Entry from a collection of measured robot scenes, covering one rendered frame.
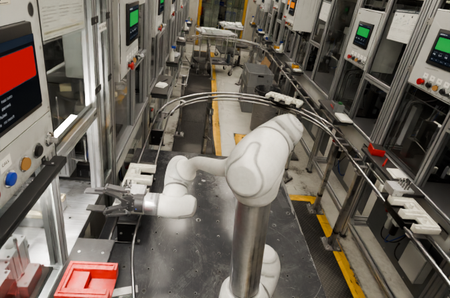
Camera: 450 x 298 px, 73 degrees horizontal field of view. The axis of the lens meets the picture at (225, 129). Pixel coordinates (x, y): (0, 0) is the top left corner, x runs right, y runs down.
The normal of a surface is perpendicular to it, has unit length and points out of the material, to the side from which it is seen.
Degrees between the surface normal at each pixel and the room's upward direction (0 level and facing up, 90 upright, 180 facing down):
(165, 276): 0
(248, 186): 84
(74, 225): 0
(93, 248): 0
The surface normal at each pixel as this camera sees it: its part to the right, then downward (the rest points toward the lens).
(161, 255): 0.14, -0.89
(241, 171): -0.39, 0.32
